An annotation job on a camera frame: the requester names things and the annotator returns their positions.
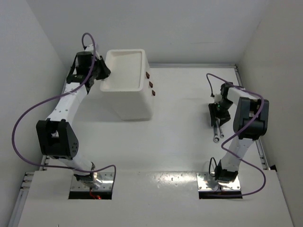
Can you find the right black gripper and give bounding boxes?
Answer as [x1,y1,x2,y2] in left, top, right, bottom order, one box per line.
[209,99,233,126]

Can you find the small silver wrench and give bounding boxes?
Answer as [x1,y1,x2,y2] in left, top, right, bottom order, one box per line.
[219,126,224,138]

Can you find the long silver ratchet wrench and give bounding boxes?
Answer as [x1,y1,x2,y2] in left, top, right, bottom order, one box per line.
[213,125,220,143]

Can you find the white drawer cabinet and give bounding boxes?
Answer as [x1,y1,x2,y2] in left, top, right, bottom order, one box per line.
[100,49,155,121]

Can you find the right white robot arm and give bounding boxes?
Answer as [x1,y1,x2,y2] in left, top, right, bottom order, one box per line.
[208,83,269,183]

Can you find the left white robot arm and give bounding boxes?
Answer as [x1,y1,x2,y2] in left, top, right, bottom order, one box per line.
[36,44,111,190]

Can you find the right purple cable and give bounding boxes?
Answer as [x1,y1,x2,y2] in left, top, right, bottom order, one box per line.
[205,72,267,197]

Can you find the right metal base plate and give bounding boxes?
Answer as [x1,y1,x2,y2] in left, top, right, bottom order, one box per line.
[196,172,241,192]

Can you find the metal base plate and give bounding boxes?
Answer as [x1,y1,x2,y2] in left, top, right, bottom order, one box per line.
[70,172,114,192]
[196,172,241,192]

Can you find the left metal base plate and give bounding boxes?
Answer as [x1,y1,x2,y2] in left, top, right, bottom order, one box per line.
[70,172,114,192]

